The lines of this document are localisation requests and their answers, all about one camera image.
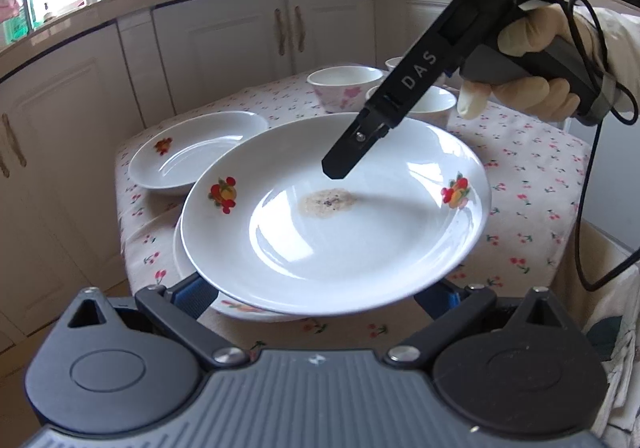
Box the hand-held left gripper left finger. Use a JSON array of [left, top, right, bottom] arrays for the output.
[[62, 273, 252, 372]]

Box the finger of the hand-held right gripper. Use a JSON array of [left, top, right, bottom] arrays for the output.
[[321, 111, 392, 180]]

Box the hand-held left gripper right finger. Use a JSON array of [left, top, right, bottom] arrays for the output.
[[385, 278, 558, 370]]

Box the large white fruit-print plate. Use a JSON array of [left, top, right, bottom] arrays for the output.
[[172, 215, 284, 325], [180, 112, 494, 317]]

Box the plain white bowl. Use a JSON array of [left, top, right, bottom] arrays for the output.
[[366, 86, 457, 130], [385, 56, 419, 74]]

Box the person's right forearm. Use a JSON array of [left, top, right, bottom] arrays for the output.
[[572, 3, 640, 96]]

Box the person's right hand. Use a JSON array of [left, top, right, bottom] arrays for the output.
[[456, 5, 610, 123]]

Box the white bowl with pink flowers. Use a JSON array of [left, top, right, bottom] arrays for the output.
[[306, 67, 384, 114]]

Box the cherry-print tablecloth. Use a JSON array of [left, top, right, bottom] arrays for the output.
[[114, 71, 594, 360]]

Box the small white fruit-print plate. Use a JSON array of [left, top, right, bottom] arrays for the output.
[[128, 111, 270, 197]]

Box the white printed apron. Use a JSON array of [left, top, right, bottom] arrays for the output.
[[550, 218, 640, 448]]

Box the black cable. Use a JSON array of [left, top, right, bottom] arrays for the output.
[[560, 0, 640, 293]]

